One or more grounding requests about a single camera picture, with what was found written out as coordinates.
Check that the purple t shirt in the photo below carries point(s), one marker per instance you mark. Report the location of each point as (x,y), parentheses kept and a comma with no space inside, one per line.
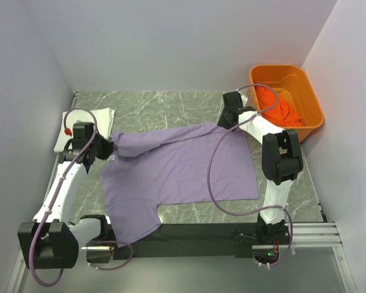
(173,166)

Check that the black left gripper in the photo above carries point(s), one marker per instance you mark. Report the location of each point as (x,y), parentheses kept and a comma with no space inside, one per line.
(109,148)

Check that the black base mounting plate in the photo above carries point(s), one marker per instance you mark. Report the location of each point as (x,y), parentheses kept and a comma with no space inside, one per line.
(241,240)

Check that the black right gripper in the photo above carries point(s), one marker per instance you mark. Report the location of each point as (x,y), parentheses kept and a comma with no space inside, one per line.
(222,122)

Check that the orange plastic bin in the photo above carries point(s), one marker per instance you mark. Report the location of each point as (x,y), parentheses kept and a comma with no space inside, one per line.
(292,84)

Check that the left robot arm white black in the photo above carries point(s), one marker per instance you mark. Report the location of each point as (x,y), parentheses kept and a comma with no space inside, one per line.
(48,241)

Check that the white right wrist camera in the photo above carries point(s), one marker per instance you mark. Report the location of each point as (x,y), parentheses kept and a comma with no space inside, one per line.
(247,99)

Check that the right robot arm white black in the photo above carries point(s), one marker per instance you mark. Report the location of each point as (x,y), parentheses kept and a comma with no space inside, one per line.
(281,163)

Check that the orange t shirt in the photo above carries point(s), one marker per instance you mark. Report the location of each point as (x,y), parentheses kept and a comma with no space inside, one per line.
(282,115)

